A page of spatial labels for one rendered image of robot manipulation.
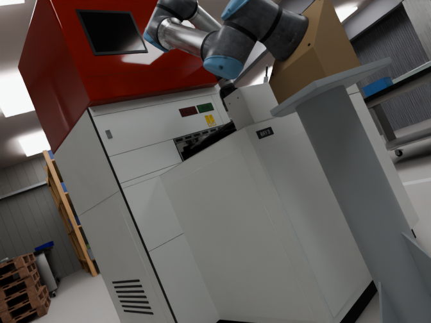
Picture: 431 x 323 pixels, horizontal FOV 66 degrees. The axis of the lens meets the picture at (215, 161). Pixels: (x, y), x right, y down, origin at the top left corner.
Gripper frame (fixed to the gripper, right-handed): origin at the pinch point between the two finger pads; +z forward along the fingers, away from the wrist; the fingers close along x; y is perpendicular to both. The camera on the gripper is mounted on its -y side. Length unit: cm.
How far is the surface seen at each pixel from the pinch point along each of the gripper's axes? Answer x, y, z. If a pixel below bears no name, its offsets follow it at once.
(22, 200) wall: -731, 326, -122
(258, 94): 48.1, 10.9, -0.6
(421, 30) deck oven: -223, -400, -60
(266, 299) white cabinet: 33, 36, 73
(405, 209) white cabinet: 15, -52, 74
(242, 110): 50, 20, 3
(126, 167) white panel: 6, 65, 1
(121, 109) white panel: 2, 57, -27
